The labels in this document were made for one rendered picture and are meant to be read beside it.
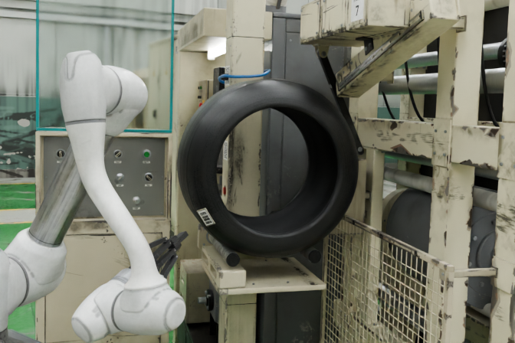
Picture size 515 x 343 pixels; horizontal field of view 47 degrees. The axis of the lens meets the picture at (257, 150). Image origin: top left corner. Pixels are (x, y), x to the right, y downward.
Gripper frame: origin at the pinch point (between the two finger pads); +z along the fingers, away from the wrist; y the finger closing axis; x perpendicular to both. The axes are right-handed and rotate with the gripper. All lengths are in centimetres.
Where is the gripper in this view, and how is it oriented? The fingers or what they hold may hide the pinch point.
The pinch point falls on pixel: (177, 240)
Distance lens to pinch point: 178.7
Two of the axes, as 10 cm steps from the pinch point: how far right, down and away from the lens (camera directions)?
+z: 4.6, -4.2, 7.8
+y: 4.6, 8.7, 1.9
